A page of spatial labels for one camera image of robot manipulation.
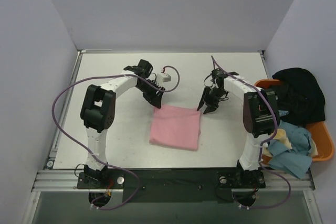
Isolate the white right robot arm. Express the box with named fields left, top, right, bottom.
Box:
left=197, top=68, right=279, bottom=187

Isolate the blue garment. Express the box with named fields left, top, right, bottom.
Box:
left=268, top=121, right=313, bottom=179

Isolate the orange plastic basket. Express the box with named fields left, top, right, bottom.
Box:
left=255, top=79, right=335, bottom=163

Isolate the cream garment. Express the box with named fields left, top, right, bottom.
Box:
left=262, top=126, right=318, bottom=158

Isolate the aluminium front rail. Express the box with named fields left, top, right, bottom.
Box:
left=32, top=170, right=315, bottom=192

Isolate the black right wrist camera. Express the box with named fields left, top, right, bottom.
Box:
left=211, top=68, right=224, bottom=80

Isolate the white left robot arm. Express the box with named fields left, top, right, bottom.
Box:
left=80, top=59, right=165, bottom=188

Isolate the black garment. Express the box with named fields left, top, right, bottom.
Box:
left=271, top=68, right=326, bottom=126

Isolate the pink t shirt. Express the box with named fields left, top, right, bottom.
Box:
left=149, top=105, right=201, bottom=151

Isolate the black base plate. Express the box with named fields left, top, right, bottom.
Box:
left=77, top=167, right=266, bottom=204

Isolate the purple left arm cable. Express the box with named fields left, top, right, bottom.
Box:
left=51, top=66, right=181, bottom=211

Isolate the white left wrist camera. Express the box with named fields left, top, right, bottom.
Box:
left=156, top=72, right=171, bottom=84

